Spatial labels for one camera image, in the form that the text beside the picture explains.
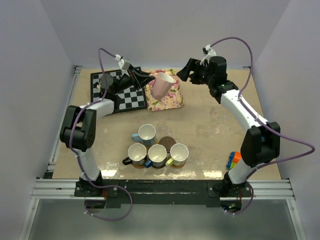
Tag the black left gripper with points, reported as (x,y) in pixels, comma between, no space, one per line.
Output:
(138,78)

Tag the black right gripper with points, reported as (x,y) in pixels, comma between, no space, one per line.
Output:
(193,65)

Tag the pink mug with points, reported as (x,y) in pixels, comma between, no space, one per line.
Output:
(161,86)

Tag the light blue mug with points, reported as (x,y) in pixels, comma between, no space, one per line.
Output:
(146,135)

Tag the dark wooden coaster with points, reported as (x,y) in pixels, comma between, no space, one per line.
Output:
(167,142)

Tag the black mug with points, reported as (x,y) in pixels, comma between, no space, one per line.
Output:
(137,152)

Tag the dark blue mug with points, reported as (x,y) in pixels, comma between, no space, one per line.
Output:
(157,156)

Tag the light green mug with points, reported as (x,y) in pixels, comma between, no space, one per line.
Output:
(178,153)

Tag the light wooden coaster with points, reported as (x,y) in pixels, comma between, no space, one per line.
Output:
(138,165)

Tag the dark walnut coaster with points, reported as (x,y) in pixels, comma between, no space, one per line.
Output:
(158,167)

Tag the orange wooden coaster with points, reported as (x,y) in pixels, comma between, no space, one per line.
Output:
(178,165)

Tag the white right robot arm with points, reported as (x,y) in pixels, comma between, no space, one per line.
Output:
(261,142)

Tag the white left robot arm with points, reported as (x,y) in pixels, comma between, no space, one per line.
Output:
(78,130)

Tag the black and silver chessboard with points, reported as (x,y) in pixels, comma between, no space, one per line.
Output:
(128,100)

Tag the floral serving tray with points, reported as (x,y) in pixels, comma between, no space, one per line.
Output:
(174,98)

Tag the colourful rubik cube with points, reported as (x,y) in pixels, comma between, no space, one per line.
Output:
(233,159)

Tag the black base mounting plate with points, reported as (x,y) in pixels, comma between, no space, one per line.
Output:
(163,192)

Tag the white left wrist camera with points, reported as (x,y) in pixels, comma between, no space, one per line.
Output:
(123,64)

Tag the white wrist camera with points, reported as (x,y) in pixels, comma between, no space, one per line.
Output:
(123,64)
(208,52)

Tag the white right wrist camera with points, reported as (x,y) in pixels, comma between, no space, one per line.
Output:
(208,52)

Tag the aluminium frame rail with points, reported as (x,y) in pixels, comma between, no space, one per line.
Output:
(273,214)

